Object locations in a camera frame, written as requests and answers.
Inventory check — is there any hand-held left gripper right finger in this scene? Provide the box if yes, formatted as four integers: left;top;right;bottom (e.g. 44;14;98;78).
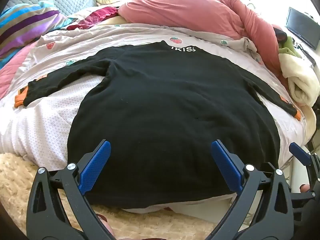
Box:
207;139;293;240

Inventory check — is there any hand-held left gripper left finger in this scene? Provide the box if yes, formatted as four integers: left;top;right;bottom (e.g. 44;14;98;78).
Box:
26;140;118;240

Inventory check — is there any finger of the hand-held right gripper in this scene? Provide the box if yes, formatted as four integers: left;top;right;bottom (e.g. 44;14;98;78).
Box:
289;142;320;193

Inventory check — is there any black sweater with orange cuffs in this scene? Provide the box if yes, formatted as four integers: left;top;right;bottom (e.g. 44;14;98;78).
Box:
15;40;300;209

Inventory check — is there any person's left hand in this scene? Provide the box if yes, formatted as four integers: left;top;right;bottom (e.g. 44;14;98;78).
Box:
96;214;117;240

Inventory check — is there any white mattress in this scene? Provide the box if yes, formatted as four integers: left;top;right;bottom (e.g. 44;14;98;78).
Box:
122;144;309;216

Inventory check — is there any pale yellow fleece blanket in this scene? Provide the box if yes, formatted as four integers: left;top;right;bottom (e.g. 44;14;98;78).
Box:
299;104;318;142

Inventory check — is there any cream fleece blanket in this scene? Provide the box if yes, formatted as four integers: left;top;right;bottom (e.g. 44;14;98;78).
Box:
279;52;320;107

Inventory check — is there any beige fluffy rug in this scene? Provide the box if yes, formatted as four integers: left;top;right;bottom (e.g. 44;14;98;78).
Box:
0;152;247;240

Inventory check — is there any green plush cloth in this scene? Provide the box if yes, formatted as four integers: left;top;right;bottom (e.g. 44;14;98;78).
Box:
278;36;304;58

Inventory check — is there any dark furry item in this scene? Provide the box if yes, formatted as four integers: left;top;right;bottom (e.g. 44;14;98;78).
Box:
272;25;288;43

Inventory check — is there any black flat screen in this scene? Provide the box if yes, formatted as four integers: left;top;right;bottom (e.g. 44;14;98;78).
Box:
285;7;320;51

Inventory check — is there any pink quilted bed pad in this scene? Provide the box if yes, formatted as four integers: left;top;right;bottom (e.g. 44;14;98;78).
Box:
0;40;38;101

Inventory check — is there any red lace cloth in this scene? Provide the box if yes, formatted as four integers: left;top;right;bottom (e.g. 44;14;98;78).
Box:
66;6;119;31

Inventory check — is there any striped pillow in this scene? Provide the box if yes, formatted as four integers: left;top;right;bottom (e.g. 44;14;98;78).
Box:
0;4;68;63

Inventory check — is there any pink duvet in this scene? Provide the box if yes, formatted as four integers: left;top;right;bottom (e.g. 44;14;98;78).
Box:
117;0;293;85

